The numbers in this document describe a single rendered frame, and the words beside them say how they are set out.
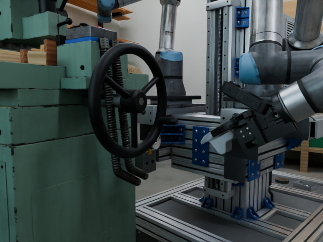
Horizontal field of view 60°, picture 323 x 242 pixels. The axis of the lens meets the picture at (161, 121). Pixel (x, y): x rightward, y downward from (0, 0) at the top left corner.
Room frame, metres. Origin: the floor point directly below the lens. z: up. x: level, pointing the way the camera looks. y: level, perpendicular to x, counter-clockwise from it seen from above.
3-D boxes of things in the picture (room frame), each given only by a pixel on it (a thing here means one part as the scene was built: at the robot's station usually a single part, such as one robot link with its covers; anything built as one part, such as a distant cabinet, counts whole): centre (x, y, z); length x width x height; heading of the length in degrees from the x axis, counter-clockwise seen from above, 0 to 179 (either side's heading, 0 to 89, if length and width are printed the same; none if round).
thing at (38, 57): (0.71, 0.31, 0.92); 0.05 x 0.04 x 0.03; 28
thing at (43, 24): (0.91, 0.37, 1.03); 0.14 x 0.07 x 0.09; 56
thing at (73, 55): (0.79, 0.19, 0.91); 0.15 x 0.14 x 0.09; 146
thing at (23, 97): (0.86, 0.30, 0.82); 0.40 x 0.21 x 0.04; 146
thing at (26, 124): (0.97, 0.46, 0.76); 0.57 x 0.45 x 0.09; 56
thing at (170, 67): (1.48, -0.05, 0.98); 0.13 x 0.12 x 0.14; 14
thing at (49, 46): (0.87, 0.27, 0.94); 0.20 x 0.01 x 0.08; 146
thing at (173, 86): (1.47, -0.05, 0.87); 0.15 x 0.15 x 0.10
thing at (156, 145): (1.00, 0.03, 0.65); 0.06 x 0.04 x 0.08; 146
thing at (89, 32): (0.80, 0.19, 0.99); 0.13 x 0.11 x 0.06; 146
